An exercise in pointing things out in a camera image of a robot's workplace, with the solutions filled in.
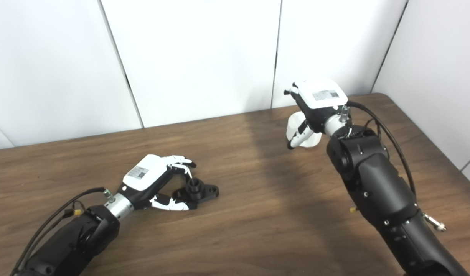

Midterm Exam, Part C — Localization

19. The black plastic holder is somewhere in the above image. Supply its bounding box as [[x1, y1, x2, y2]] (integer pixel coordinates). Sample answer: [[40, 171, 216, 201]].
[[172, 178, 219, 210]]

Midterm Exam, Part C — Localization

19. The round white plastic piece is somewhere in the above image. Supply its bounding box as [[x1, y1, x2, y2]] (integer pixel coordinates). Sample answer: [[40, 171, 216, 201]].
[[287, 111, 322, 148]]

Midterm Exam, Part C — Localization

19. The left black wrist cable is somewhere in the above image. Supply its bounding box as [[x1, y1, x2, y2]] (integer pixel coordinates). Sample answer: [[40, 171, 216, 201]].
[[10, 187, 116, 276]]

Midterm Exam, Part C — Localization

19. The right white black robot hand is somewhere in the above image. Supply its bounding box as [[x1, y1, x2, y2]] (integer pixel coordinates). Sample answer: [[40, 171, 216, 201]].
[[284, 80, 348, 150]]

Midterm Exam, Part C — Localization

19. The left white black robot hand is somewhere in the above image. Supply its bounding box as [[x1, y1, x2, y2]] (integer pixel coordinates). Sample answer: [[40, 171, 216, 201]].
[[117, 154, 197, 212]]

